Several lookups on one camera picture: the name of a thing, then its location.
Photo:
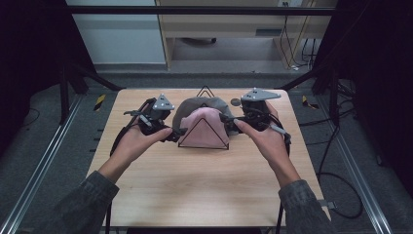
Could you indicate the grey knitted beanie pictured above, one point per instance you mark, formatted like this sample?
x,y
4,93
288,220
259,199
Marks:
x,y
195,104

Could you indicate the black curtain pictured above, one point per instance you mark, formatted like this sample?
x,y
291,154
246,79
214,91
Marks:
x,y
29,58
380,81

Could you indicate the aluminium floor rail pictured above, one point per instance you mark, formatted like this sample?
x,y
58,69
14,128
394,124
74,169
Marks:
x,y
42,162
354,169

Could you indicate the person's left hand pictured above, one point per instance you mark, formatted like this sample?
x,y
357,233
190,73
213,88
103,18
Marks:
x,y
136,146

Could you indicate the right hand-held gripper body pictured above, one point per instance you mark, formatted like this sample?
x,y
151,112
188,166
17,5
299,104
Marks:
x,y
256,112

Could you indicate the yellow black hazard tape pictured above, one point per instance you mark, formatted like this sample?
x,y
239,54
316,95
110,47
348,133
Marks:
x,y
308,103
100,102

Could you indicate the pink knitted beanie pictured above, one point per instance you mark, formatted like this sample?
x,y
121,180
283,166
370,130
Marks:
x,y
203,133

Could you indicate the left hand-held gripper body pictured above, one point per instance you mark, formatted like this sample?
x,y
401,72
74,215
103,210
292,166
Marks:
x,y
156,117

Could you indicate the person's right hand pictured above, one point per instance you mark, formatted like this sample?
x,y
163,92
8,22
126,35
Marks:
x,y
271,143

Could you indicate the light wooden desk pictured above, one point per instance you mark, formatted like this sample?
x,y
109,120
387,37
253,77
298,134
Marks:
x,y
227,27

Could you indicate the grey metal table bracket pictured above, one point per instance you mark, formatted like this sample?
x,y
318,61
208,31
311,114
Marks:
x,y
327,204

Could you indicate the black horizontal frame bar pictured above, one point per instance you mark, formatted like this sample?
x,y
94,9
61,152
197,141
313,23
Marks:
x,y
195,10

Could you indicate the white cabinet panel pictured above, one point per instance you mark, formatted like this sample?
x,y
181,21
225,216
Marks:
x,y
120,39

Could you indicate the dark round table grommet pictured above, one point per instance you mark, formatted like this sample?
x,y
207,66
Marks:
x,y
235,102

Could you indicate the black metal stand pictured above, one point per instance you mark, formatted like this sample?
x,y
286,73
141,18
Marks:
x,y
64,94
334,97

